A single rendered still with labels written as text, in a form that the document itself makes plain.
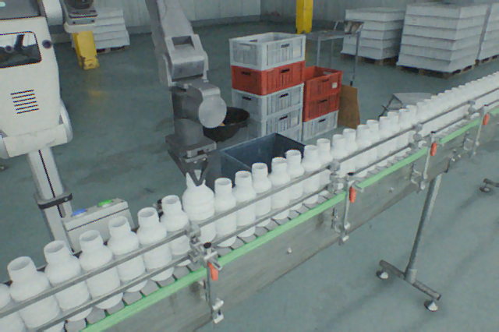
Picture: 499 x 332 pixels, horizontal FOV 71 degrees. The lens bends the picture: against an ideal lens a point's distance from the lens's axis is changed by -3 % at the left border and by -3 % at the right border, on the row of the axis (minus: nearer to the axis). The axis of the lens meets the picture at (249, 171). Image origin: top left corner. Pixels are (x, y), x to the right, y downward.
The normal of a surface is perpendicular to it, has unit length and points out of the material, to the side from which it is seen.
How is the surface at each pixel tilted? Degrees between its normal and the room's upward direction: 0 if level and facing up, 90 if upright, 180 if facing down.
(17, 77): 90
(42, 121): 90
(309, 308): 0
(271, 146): 90
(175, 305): 90
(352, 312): 0
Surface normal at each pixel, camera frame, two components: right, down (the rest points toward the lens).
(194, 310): 0.62, 0.36
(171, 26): 0.54, -0.10
